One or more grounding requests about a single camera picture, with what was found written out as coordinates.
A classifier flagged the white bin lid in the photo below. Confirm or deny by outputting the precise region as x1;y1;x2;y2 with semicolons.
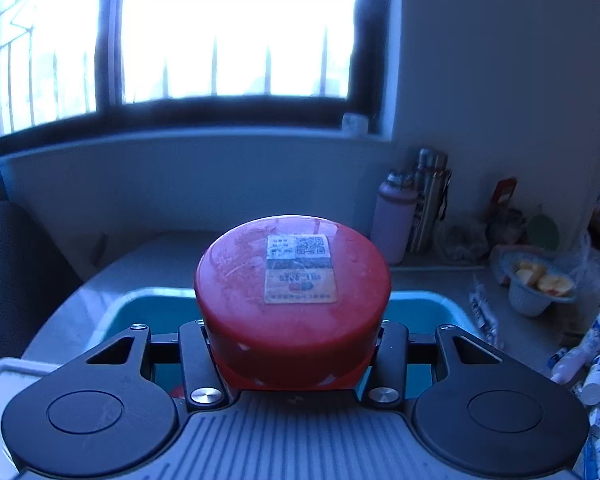
0;358;59;480

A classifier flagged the red vitamin tube bottle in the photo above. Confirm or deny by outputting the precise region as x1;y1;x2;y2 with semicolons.
194;216;391;390

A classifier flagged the white sachet packet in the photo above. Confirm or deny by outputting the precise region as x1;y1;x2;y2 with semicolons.
468;276;504;350

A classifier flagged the white bottle lying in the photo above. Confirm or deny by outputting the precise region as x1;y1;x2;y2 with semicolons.
550;347;591;385

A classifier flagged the white jar blue label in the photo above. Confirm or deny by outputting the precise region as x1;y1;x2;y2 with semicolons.
580;354;600;406

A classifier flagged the teal plastic storage bin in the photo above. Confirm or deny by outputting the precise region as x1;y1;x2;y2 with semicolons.
86;286;484;401

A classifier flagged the white bowl with fruit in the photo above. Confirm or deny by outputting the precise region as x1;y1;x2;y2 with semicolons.
498;250;577;318

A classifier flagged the white medicine bottle upright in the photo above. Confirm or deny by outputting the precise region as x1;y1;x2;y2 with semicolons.
580;312;600;361

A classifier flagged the grey office chair far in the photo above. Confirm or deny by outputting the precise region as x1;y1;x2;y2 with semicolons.
0;202;82;359

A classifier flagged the clear plastic bag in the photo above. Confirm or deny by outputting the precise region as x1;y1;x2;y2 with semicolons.
555;231;600;309

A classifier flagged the green round lid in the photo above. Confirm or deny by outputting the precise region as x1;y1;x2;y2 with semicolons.
526;212;560;252

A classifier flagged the red dark box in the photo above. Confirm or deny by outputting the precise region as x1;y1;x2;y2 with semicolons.
486;178;518;226

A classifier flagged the pink water bottle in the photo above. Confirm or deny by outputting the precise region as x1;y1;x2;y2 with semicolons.
370;171;418;266

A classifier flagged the steel thermos flask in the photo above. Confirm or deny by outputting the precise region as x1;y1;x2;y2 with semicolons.
408;148;452;254

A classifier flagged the small white windowsill device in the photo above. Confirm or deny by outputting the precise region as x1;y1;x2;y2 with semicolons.
341;113;370;136

